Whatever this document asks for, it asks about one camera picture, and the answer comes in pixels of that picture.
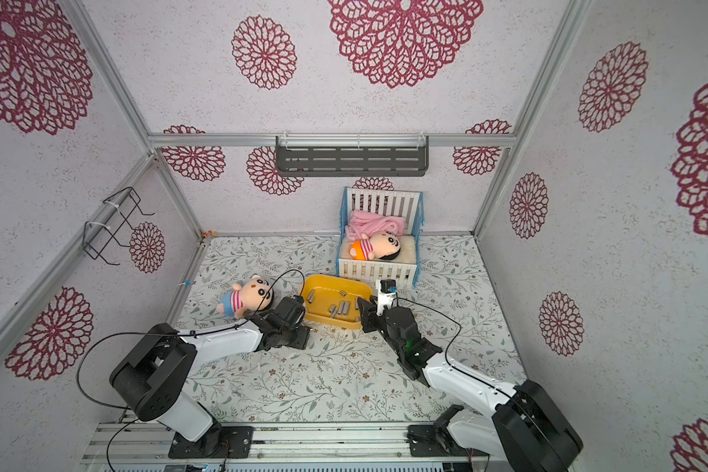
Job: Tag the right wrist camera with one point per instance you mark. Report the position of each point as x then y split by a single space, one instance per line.
386 295

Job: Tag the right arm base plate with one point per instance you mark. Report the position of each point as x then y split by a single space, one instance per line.
428 441

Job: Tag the plush doll on table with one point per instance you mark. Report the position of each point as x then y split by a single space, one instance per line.
245 299

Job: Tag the plush doll in crib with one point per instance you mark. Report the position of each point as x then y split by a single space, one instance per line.
381 246

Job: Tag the black wire wall rack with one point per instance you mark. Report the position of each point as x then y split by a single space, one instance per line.
97 236

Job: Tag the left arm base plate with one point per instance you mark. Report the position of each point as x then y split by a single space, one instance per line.
219 442

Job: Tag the yellow plastic storage box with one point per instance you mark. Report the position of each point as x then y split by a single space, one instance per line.
326 289

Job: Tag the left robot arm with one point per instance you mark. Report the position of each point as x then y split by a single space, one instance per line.
151 378

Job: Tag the grey wall shelf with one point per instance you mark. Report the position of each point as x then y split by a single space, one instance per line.
357 161

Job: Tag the white blue toy crib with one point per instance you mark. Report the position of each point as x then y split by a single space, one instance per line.
405 268

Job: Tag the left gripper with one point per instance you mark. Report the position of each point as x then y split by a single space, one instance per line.
302 337

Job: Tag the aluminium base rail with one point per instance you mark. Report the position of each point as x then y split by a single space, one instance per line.
126 447

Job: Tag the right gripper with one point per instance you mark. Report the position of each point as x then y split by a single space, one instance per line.
370 316

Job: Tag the pink blanket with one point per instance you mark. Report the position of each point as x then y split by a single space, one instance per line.
361 224

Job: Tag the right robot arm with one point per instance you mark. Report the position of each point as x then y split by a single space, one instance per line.
520 424

